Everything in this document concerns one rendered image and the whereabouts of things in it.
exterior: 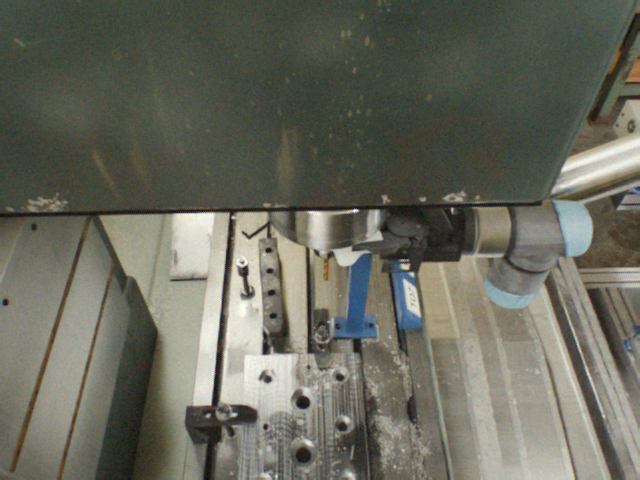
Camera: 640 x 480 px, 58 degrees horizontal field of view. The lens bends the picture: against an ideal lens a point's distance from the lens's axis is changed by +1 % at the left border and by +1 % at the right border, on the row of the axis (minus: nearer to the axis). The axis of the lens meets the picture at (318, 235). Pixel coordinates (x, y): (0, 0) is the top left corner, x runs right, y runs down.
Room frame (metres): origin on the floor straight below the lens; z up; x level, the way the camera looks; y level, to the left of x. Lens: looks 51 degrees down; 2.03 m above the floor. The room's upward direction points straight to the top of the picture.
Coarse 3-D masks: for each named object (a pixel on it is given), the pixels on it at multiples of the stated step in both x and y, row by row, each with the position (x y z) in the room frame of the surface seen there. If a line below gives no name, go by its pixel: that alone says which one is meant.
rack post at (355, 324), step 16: (368, 256) 0.63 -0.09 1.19; (352, 272) 0.63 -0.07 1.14; (368, 272) 0.63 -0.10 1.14; (352, 288) 0.63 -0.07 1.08; (368, 288) 0.63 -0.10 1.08; (352, 304) 0.63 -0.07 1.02; (336, 320) 0.66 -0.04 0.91; (352, 320) 0.63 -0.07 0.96; (368, 320) 0.66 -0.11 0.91; (336, 336) 0.62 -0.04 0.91; (352, 336) 0.62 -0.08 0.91; (368, 336) 0.62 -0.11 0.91
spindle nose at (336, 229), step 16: (272, 224) 0.44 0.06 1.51; (288, 224) 0.42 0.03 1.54; (304, 224) 0.41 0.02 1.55; (320, 224) 0.40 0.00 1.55; (336, 224) 0.40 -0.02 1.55; (352, 224) 0.41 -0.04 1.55; (368, 224) 0.42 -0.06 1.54; (304, 240) 0.41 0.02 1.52; (320, 240) 0.40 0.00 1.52; (336, 240) 0.40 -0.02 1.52; (352, 240) 0.41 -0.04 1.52
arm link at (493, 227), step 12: (480, 216) 0.48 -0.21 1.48; (492, 216) 0.48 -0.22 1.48; (504, 216) 0.48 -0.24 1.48; (480, 228) 0.46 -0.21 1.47; (492, 228) 0.46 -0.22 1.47; (504, 228) 0.46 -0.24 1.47; (480, 240) 0.45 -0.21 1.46; (492, 240) 0.45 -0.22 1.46; (504, 240) 0.45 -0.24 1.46; (480, 252) 0.45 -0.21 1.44; (492, 252) 0.45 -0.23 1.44; (504, 252) 0.45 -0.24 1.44
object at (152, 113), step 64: (0, 0) 0.35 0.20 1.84; (64, 0) 0.35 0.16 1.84; (128, 0) 0.35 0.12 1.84; (192, 0) 0.35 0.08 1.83; (256, 0) 0.35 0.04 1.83; (320, 0) 0.36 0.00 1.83; (384, 0) 0.36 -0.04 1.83; (448, 0) 0.36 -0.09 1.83; (512, 0) 0.36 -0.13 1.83; (576, 0) 0.36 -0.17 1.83; (0, 64) 0.35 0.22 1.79; (64, 64) 0.35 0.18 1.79; (128, 64) 0.35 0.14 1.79; (192, 64) 0.35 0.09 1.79; (256, 64) 0.35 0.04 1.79; (320, 64) 0.36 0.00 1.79; (384, 64) 0.36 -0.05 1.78; (448, 64) 0.36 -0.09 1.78; (512, 64) 0.36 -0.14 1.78; (576, 64) 0.36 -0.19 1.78; (0, 128) 0.35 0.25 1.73; (64, 128) 0.35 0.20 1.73; (128, 128) 0.35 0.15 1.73; (192, 128) 0.35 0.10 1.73; (256, 128) 0.35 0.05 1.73; (320, 128) 0.36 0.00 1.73; (384, 128) 0.36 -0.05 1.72; (448, 128) 0.36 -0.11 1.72; (512, 128) 0.36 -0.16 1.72; (576, 128) 0.37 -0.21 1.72; (0, 192) 0.35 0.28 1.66; (64, 192) 0.35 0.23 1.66; (128, 192) 0.35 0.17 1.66; (192, 192) 0.35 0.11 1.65; (256, 192) 0.35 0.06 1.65; (320, 192) 0.36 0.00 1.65; (384, 192) 0.36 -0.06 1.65; (448, 192) 0.36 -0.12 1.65; (512, 192) 0.36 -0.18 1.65
